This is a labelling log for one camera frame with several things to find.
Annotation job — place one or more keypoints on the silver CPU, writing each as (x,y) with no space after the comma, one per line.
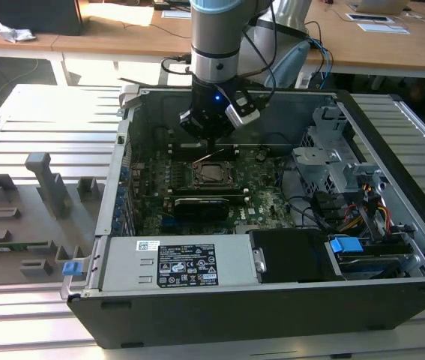
(213,173)

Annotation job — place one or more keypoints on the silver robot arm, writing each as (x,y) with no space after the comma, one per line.
(214,37)

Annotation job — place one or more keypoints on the CPU socket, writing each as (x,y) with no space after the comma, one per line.
(228,184)

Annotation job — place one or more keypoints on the blue expansion slot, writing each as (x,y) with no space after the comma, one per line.
(170,224)

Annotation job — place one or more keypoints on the black graphics card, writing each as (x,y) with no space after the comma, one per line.
(201,210)

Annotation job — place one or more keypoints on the white power adapter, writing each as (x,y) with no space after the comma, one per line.
(303,79)

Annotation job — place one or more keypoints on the green motherboard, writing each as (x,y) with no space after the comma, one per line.
(268,198)

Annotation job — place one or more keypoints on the wooden desk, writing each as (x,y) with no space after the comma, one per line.
(384,48)
(122,37)

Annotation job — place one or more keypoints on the perforated metal drive cage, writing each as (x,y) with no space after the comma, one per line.
(343,168)

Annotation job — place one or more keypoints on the black power connector bundle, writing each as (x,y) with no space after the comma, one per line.
(324,204)

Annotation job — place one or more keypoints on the silver power supply unit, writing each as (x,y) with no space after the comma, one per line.
(129,266)

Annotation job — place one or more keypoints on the white paper dark print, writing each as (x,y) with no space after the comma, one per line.
(371,17)

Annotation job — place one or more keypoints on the blue disk carrier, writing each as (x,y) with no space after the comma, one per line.
(347,247)

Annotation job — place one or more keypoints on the silver laptop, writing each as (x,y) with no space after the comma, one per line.
(379,4)

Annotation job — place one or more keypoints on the black PC case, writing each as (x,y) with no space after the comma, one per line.
(234,318)

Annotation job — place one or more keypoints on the blue plastic clip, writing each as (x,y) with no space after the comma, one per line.
(72,269)

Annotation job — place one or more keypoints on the black computer monitor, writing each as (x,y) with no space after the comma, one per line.
(24,17)

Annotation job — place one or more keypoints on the crumpled white paper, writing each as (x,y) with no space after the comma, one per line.
(13,32)

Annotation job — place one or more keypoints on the hard disk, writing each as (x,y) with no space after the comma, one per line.
(369,268)

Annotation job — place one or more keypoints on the green RAM stick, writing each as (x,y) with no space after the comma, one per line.
(9,246)

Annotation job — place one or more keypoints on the grey parts rack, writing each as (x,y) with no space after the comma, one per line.
(2,262)

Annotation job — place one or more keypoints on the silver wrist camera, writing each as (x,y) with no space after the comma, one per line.
(244,119)

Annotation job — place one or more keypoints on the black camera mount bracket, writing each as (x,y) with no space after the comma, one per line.
(244,101)

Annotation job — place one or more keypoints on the grey metal bay bracket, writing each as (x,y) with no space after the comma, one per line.
(311,157)

